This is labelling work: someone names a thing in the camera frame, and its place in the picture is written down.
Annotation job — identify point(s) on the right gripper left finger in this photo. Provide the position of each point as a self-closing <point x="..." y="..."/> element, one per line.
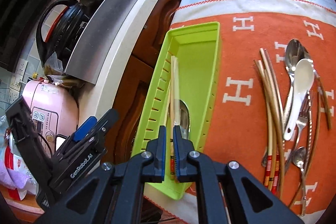
<point x="112" y="193"/>

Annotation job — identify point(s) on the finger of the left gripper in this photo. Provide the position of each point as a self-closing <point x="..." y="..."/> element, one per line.
<point x="93" y="143"/>
<point x="77" y="136"/>

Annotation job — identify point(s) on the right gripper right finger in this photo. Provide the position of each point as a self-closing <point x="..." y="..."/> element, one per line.
<point x="226" y="193"/>

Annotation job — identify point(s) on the twisted steel chopstick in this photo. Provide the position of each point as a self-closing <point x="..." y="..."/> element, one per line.
<point x="310" y="130"/>

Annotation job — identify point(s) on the red-banded bamboo chopstick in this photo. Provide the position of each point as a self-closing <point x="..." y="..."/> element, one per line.
<point x="175" y="114"/>
<point x="272" y="167"/>

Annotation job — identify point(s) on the dark wooden chopstick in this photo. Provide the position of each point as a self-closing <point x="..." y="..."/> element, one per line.
<point x="278" y="120"/>

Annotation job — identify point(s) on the wood-handled steel spoon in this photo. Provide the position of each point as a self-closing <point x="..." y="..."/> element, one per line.
<point x="321" y="90"/>

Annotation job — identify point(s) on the pink rice cooker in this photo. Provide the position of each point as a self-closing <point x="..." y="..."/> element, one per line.
<point x="53" y="111"/>

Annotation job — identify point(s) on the green plastic utensil tray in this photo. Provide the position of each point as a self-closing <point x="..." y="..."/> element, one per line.
<point x="198" y="50"/>

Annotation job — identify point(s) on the small steel spoon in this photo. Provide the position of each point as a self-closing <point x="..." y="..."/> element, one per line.
<point x="298" y="160"/>

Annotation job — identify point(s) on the steel spoon in tray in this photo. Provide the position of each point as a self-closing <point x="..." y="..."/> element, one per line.
<point x="184" y="120"/>

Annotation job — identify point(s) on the stainless steel splash guard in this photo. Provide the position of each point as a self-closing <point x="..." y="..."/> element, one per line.
<point x="92" y="47"/>

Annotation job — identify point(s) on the black kettle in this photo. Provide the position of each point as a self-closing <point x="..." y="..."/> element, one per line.
<point x="64" y="32"/>

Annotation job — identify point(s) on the steel fork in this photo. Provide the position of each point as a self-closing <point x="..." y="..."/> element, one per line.
<point x="301" y="123"/>

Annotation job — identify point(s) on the orange H-pattern blanket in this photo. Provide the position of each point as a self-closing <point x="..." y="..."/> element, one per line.
<point x="238" y="129"/>

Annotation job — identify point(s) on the brown wooden chopstick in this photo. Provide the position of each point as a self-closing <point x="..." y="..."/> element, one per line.
<point x="312" y="149"/>

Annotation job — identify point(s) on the white ceramic spoon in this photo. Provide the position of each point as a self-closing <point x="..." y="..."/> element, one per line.
<point x="303" y="81"/>

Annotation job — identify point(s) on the large steel spoon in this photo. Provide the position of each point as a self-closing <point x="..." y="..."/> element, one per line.
<point x="294" y="53"/>

